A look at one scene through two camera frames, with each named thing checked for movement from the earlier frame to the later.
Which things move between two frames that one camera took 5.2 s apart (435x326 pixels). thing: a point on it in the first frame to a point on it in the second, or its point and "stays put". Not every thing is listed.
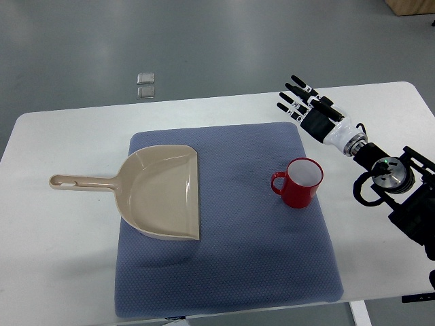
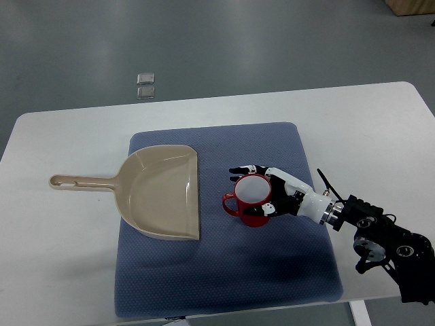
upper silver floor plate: x=145 y=78 stays put
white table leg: x=360 y=313 stays put
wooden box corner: x=406 y=7 stays put
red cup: x=298 y=186 to x=251 y=191
